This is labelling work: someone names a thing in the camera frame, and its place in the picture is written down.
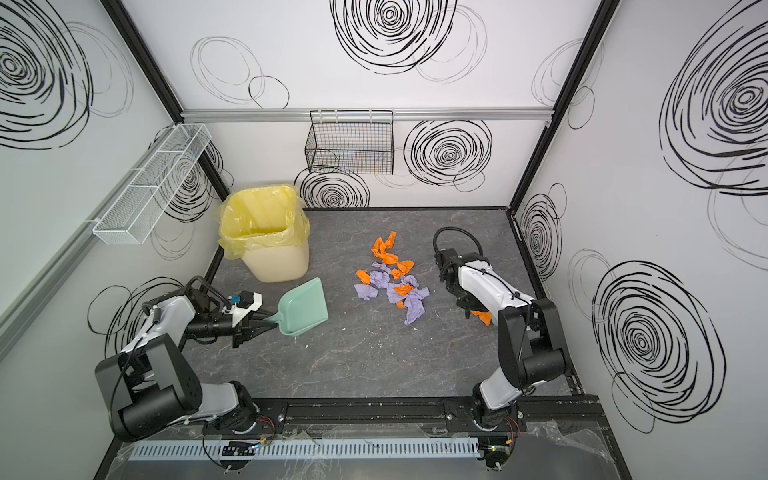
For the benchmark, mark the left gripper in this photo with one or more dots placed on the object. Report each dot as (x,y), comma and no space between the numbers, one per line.
(241,327)

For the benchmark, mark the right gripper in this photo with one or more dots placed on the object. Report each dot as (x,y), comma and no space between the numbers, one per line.
(470,303)

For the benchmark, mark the green plastic dustpan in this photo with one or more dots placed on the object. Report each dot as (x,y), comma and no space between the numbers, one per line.
(301,309)

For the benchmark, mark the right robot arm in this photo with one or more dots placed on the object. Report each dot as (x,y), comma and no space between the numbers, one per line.
(531,345)

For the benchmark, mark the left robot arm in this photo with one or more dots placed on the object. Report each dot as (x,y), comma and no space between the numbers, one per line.
(149,385)

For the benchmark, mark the orange paper scrap under right arm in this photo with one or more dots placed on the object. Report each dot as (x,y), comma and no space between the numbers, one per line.
(485,317)

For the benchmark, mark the orange paper scrap front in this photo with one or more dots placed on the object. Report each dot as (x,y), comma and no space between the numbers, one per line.
(400,294)

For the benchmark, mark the purple paper scrap front centre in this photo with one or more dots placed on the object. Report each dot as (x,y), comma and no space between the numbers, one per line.
(413,303)

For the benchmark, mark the orange paper scrap cluster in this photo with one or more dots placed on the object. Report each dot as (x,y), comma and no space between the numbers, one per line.
(382,250)

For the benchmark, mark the purple paper scrap near left gripper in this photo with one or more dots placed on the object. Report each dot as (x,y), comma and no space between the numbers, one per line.
(380,275)

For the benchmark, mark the beige plastic trash bin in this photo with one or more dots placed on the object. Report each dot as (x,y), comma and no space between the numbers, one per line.
(273,261)

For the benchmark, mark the small orange paper scrap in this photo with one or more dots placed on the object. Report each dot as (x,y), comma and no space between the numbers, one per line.
(364,277)

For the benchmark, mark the long purple paper scrap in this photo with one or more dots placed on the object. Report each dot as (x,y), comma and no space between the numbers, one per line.
(366,292)

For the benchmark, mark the yellow plastic bin liner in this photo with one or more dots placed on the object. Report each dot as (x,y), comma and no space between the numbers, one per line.
(262,217)

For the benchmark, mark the black wire wall basket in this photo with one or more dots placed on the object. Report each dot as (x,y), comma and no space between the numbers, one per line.
(353,140)

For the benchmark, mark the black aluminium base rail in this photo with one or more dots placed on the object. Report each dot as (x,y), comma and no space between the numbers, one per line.
(458,414)

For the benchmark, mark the white wire wall shelf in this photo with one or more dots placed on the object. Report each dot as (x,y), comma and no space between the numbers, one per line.
(168,183)

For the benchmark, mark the white slotted cable duct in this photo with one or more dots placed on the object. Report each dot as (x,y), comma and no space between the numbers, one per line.
(306,449)

